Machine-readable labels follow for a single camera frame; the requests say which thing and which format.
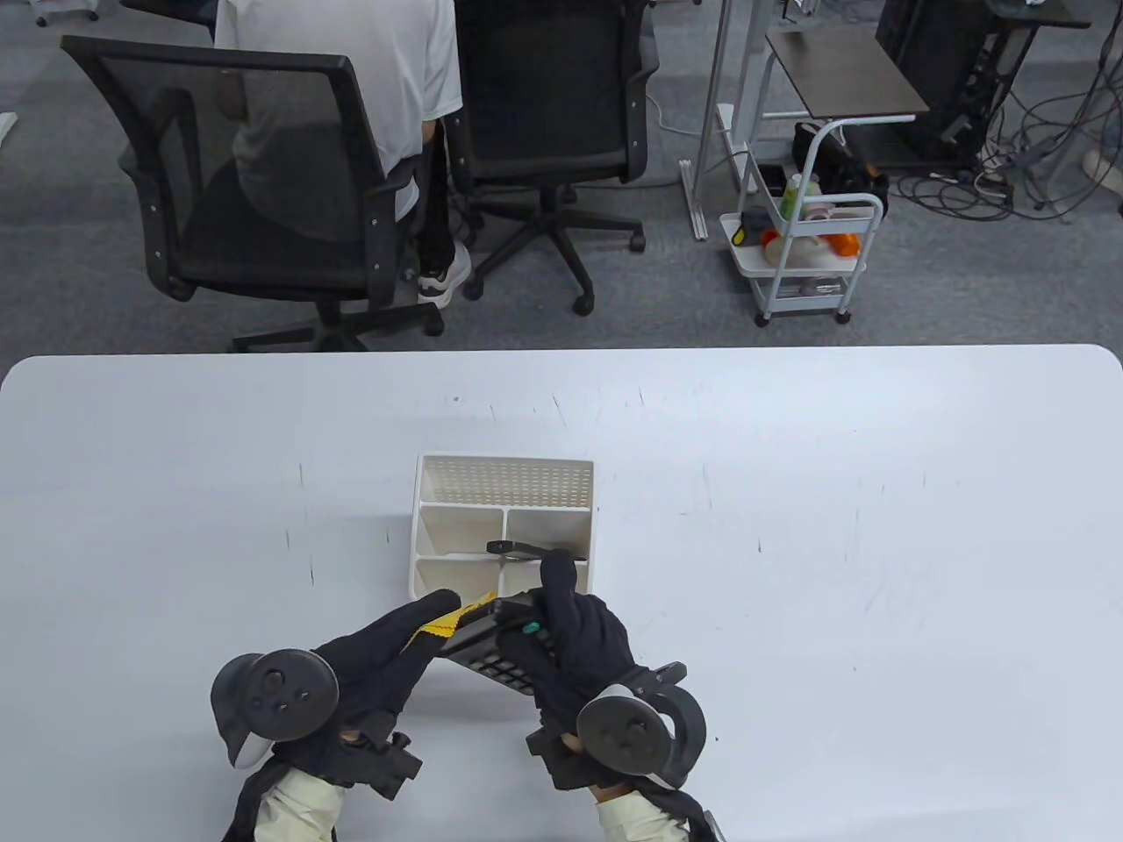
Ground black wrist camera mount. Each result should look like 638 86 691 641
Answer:
526 728 606 790
347 732 424 801

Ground white plastic organizer basket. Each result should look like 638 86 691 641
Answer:
409 453 596 606

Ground black equipment stand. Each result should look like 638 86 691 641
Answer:
876 0 1093 168

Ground black mesh office chair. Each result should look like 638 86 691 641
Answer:
60 35 444 353
452 0 663 317

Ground white wheeled utility cart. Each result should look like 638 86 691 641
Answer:
719 118 885 328

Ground dark grey handheld controller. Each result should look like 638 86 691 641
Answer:
576 662 708 788
211 649 340 770

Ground tangle of black cables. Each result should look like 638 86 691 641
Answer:
886 53 1123 225

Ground person's right forearm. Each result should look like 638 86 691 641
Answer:
597 789 690 842

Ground person's left hand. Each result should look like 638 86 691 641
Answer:
272 589 463 781

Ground black calculator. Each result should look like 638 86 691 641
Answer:
439 590 558 696

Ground yellow cleaning cloth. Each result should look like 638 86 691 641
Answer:
412 592 498 654

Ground person's right hand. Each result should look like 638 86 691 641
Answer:
496 549 654 753

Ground black remote control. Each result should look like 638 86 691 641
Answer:
487 539 587 563

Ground white metal frame stand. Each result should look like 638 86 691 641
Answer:
680 0 764 242

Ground brown top side table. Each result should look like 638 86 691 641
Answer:
766 31 931 119

